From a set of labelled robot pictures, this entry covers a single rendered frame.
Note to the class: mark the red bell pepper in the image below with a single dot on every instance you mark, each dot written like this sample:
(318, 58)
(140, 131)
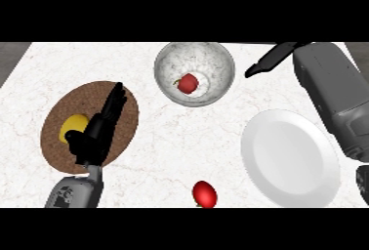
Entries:
(188, 84)

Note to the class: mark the grey marble bowl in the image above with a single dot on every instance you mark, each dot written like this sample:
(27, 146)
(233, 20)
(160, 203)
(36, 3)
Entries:
(197, 58)

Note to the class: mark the white plate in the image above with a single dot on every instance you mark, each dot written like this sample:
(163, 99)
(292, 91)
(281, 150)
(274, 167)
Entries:
(292, 158)

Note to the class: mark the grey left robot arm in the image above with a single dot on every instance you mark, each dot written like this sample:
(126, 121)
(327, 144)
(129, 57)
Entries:
(78, 192)

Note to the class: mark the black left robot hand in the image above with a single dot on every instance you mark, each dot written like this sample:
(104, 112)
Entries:
(94, 143)

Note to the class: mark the yellow fruit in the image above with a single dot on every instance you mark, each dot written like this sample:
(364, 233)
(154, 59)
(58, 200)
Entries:
(73, 127)

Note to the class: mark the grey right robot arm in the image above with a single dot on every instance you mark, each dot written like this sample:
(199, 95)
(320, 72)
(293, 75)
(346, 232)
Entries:
(331, 84)

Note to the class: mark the red oval tomato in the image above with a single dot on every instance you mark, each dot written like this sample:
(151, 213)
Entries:
(205, 193)

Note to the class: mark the round brown woven placemat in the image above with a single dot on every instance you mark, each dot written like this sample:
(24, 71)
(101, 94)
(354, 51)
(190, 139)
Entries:
(123, 130)

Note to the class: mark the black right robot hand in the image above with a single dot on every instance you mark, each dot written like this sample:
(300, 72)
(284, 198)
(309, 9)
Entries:
(277, 57)

